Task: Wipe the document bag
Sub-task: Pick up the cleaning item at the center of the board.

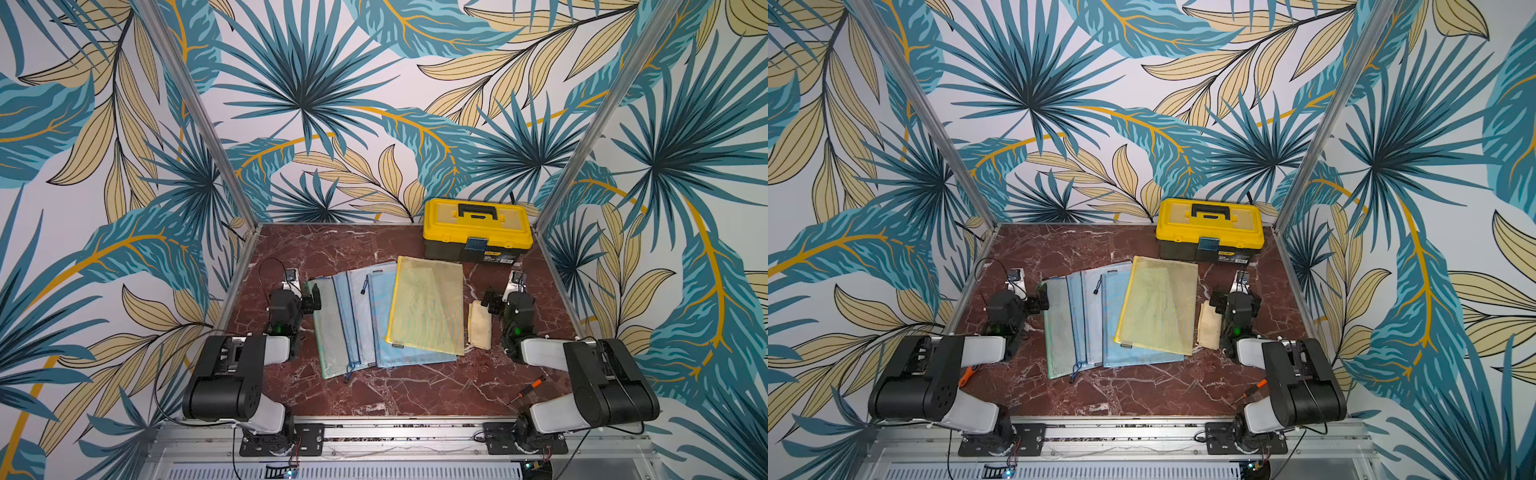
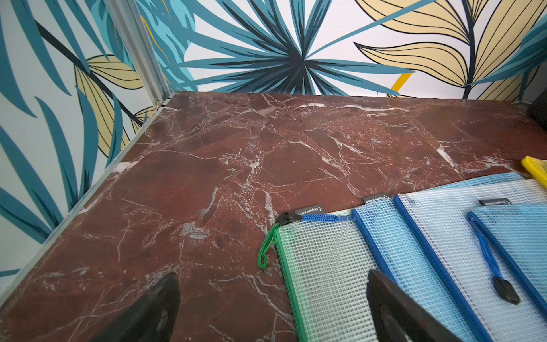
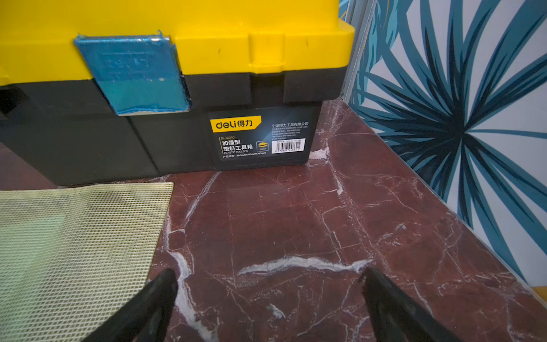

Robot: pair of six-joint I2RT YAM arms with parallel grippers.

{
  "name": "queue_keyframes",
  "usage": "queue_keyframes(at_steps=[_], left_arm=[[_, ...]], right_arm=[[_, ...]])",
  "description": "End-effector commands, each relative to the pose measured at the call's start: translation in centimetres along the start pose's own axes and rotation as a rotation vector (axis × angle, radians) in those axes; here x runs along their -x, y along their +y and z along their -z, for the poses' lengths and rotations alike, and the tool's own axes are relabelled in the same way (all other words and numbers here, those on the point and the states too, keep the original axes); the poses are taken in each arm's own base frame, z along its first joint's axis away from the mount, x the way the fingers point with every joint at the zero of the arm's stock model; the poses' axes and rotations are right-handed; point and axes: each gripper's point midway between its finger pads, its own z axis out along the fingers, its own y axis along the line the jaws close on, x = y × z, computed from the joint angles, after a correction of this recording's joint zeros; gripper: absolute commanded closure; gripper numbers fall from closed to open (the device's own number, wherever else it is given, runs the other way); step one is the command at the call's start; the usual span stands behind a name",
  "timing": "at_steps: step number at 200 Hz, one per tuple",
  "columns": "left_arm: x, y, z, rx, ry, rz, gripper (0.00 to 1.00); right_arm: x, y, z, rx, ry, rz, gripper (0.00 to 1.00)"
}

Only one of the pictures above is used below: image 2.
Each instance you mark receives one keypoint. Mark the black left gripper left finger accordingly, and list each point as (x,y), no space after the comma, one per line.
(150,318)

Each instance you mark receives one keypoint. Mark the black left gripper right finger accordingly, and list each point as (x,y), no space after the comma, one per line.
(397,317)

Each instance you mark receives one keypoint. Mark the yellow mesh document bag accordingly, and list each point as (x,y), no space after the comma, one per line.
(537,168)

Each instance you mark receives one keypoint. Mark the light blue mesh document bag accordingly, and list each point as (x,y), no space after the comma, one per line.
(402,258)

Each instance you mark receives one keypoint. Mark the green-edged mesh document bag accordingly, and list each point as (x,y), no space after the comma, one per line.
(325,262)

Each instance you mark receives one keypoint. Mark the white blue-edged mesh document bag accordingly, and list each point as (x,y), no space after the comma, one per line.
(438,219)

